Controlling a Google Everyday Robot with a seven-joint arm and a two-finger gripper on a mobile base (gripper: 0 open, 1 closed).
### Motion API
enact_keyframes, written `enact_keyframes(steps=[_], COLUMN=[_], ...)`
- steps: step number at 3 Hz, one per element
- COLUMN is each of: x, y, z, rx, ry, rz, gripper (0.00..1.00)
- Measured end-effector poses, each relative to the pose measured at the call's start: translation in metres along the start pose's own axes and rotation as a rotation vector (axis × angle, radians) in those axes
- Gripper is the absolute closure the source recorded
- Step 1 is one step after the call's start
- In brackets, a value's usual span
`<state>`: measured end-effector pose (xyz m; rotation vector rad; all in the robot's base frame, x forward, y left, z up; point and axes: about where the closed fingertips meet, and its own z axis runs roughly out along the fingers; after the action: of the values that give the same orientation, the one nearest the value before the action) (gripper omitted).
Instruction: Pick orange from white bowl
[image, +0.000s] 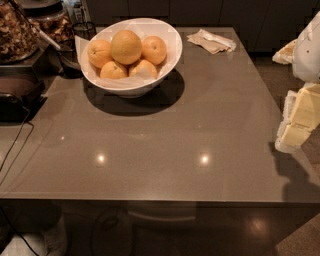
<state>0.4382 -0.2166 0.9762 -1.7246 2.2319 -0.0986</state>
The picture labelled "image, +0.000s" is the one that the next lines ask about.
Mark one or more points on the white serving utensil handle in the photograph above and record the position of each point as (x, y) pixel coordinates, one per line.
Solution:
(45, 37)

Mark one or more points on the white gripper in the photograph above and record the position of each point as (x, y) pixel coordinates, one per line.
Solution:
(308, 53)

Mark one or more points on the dark appliance with tray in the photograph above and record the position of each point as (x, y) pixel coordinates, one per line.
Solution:
(20, 94)

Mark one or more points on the glass jar of dried snacks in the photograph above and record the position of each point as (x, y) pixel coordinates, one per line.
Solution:
(17, 39)

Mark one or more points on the front right orange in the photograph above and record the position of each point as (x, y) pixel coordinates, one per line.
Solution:
(143, 67)

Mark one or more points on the front left orange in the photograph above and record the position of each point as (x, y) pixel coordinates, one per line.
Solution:
(113, 70)

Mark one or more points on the black wire cup holder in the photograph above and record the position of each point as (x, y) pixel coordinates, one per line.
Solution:
(68, 55)

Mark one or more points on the white ceramic bowl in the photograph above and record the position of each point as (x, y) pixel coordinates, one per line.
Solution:
(164, 68)

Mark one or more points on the folded paper napkins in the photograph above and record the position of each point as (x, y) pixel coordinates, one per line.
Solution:
(211, 42)

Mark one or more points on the large top orange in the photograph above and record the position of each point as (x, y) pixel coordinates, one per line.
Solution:
(126, 47)

